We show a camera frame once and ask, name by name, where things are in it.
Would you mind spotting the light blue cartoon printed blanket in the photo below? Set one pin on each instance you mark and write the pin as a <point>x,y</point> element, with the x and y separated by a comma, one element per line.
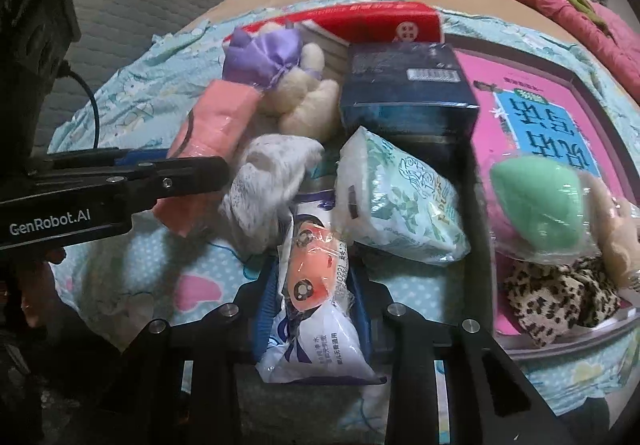
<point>140,95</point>

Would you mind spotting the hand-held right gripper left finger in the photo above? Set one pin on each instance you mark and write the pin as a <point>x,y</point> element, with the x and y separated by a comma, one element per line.
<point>260,322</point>

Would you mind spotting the pink book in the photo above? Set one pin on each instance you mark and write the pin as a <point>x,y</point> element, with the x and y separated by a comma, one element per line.
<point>492,140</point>

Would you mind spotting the white plastic packet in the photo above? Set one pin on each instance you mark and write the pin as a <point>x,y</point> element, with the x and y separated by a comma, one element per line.
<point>320,340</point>

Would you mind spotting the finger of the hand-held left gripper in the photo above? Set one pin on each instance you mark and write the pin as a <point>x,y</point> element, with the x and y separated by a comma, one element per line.
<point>190,175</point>
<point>142,156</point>

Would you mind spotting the red and white tissue box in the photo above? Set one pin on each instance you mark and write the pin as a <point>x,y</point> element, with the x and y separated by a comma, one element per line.
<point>380,20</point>

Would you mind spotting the pink quilt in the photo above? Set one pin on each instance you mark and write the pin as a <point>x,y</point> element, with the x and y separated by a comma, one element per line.
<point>550,0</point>

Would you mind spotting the large green printed tissue packet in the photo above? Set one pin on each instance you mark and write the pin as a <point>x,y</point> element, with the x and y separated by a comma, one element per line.
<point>400,195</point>

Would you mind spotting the brown tray box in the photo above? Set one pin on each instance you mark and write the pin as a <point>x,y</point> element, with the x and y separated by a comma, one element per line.
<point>475,185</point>

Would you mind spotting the pink towel packet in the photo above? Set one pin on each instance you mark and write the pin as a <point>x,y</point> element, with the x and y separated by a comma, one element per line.
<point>220,115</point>

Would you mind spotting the dark blue box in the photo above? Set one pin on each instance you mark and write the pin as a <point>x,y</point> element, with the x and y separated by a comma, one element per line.
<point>400,100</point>

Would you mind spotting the leopard print scrunchie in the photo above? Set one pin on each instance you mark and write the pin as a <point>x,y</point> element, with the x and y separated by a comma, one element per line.
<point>560,295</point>

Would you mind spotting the white fluffy cloth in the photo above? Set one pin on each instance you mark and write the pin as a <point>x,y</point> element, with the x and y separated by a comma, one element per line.
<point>265,185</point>

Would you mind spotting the beige plush bear with crown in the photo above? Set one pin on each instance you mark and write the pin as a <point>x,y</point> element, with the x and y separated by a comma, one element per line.
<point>615,235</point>

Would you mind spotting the person's left hand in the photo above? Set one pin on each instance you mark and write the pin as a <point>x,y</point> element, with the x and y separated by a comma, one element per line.
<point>37,285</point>

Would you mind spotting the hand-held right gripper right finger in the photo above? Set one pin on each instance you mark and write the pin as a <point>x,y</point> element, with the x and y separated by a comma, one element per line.
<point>364,315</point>

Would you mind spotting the green makeup sponge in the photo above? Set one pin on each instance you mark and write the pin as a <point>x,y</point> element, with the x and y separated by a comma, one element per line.
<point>535,205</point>

